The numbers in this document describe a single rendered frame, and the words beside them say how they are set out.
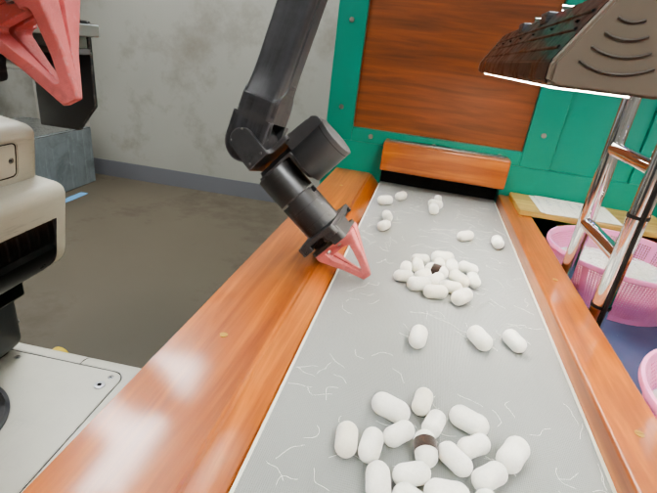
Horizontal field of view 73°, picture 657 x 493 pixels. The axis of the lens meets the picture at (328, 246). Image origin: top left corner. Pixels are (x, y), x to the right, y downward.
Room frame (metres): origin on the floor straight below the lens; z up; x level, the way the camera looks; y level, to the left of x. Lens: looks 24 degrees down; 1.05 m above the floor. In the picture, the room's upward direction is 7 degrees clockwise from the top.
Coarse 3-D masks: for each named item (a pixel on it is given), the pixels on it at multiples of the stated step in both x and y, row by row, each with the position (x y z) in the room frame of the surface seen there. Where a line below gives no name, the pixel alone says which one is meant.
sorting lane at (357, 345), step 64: (384, 192) 1.07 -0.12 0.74; (384, 256) 0.68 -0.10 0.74; (512, 256) 0.75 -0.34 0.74; (320, 320) 0.47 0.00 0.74; (384, 320) 0.48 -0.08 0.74; (448, 320) 0.50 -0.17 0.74; (512, 320) 0.52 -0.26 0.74; (320, 384) 0.35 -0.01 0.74; (384, 384) 0.36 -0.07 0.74; (448, 384) 0.38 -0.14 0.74; (512, 384) 0.39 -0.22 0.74; (256, 448) 0.27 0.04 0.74; (320, 448) 0.27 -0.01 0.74; (384, 448) 0.28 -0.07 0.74; (576, 448) 0.31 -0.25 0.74
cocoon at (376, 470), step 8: (376, 464) 0.25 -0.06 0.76; (384, 464) 0.25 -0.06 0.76; (368, 472) 0.24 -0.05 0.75; (376, 472) 0.24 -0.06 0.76; (384, 472) 0.24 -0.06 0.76; (368, 480) 0.24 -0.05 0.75; (376, 480) 0.23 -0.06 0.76; (384, 480) 0.23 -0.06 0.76; (368, 488) 0.23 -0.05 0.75; (376, 488) 0.23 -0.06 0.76; (384, 488) 0.23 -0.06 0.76
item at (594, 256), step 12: (588, 252) 0.84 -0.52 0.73; (600, 252) 0.87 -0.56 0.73; (600, 264) 0.78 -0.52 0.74; (636, 264) 0.80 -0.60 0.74; (648, 264) 0.82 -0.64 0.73; (588, 276) 0.73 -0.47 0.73; (636, 276) 0.74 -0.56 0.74; (648, 276) 0.75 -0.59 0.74; (588, 288) 0.70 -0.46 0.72; (624, 300) 0.67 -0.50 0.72
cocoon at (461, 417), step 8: (456, 408) 0.32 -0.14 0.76; (464, 408) 0.32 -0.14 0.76; (456, 416) 0.31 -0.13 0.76; (464, 416) 0.31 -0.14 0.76; (472, 416) 0.31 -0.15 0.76; (480, 416) 0.31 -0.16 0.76; (456, 424) 0.31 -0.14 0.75; (464, 424) 0.31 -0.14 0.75; (472, 424) 0.31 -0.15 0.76; (480, 424) 0.30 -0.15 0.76; (488, 424) 0.31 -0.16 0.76; (472, 432) 0.30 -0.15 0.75; (480, 432) 0.30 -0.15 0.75
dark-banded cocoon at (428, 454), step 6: (420, 432) 0.29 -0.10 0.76; (426, 432) 0.29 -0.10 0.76; (414, 438) 0.29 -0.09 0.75; (420, 450) 0.27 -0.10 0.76; (426, 450) 0.27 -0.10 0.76; (432, 450) 0.27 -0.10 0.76; (420, 456) 0.27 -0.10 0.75; (426, 456) 0.26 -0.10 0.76; (432, 456) 0.26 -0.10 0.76; (426, 462) 0.26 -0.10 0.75; (432, 462) 0.26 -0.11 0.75
